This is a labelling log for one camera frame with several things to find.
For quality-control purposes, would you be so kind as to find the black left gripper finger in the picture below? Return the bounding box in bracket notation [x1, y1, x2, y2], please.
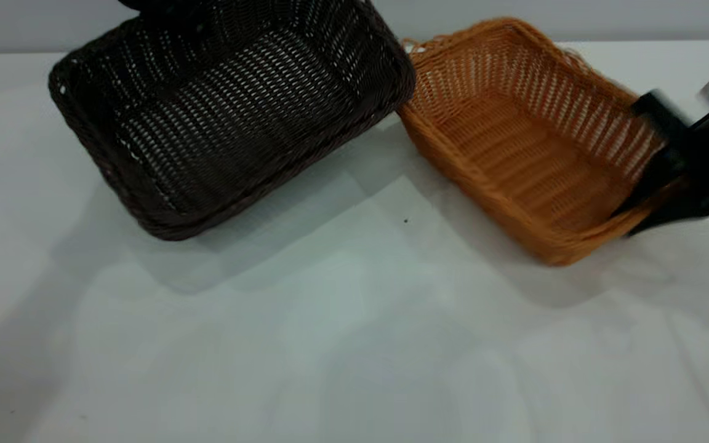
[118, 0, 170, 13]

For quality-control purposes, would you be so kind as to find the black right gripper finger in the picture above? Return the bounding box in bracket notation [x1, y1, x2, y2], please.
[628, 196, 709, 237]
[613, 90, 694, 216]

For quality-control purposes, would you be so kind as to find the black wicker basket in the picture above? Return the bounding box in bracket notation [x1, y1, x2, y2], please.
[48, 0, 417, 241]

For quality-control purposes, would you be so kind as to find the orange wicker basket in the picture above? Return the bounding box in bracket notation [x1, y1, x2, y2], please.
[396, 17, 687, 267]

